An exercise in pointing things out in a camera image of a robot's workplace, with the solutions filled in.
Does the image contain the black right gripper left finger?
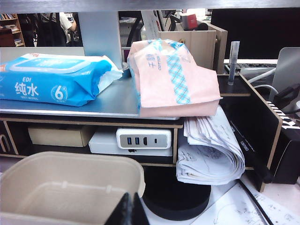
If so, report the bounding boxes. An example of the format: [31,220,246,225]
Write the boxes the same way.
[105,192,134,225]

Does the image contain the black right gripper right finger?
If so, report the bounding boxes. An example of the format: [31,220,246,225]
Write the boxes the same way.
[133,192,150,225]

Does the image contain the flat white box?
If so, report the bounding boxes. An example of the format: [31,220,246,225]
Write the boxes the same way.
[88,131,174,157]

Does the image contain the beige pulp paper box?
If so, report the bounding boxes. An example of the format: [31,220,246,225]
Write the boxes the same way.
[0,151,146,225]

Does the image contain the beige cardboard box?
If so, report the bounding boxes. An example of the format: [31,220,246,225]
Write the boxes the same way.
[28,125,97,148]

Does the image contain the black slim box white lettering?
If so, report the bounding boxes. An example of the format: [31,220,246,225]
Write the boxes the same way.
[228,119,274,183]

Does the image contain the black box white stripes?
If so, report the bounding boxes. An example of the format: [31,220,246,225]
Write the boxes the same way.
[267,100,300,186]

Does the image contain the light wooden storage box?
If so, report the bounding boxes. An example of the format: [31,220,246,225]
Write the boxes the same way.
[158,23,228,75]

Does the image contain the red box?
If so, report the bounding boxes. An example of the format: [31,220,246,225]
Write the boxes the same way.
[179,13,197,30]

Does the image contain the black round stand base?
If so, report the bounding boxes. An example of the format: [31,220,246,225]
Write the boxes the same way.
[142,165,211,221]

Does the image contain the white USB hub dock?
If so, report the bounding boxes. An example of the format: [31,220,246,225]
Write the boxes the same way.
[116,127,173,150]

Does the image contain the folded stack of papers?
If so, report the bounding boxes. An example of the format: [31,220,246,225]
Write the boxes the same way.
[176,106,246,186]

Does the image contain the white sketched paper sheet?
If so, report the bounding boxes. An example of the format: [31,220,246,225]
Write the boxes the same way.
[145,174,300,225]

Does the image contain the pink tissue pack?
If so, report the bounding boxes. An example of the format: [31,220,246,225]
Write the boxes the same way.
[126,38,223,118]

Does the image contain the blue wet wipes pack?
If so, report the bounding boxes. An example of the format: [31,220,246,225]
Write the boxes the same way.
[0,52,124,107]

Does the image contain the black wooden desk organizer shelf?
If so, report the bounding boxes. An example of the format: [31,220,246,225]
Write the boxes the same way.
[0,72,283,193]

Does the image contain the clear plastic pen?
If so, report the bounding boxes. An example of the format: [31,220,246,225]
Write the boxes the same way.
[228,41,240,86]

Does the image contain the dark keyboard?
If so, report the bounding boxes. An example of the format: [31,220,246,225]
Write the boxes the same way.
[224,62,277,74]

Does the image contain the person in white shirt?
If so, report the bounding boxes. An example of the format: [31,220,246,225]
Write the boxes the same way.
[58,12,78,44]

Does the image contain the grey curved metal stand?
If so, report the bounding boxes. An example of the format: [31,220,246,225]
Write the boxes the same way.
[269,46,300,113]

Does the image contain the wooden bookshelf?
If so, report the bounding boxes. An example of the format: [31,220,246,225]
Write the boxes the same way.
[0,13,26,47]

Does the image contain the black background monitor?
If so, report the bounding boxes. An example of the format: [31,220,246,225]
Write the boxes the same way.
[207,8,300,59]

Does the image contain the thin black cable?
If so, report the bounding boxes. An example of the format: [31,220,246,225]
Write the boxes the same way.
[239,181,275,225]

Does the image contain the white cable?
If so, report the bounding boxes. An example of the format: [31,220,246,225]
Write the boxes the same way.
[247,67,277,83]
[253,84,279,95]

